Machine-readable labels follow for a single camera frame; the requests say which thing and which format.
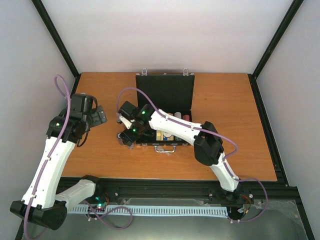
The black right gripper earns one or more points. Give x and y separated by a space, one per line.
127 138

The blue playing card deck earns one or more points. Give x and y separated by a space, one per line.
164 136

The light blue cable duct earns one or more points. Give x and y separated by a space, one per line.
163 211

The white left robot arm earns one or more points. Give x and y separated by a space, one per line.
41 204

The black poker set case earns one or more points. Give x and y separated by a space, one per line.
170 92

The white poker chip stack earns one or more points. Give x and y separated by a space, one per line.
178 115

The purple poker chip stack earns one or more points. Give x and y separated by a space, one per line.
119 139

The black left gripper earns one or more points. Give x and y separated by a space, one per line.
97 120

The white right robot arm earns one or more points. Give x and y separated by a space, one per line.
206 142

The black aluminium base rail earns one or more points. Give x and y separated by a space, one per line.
206 190

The red poker chip stack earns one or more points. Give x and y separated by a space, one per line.
186 117

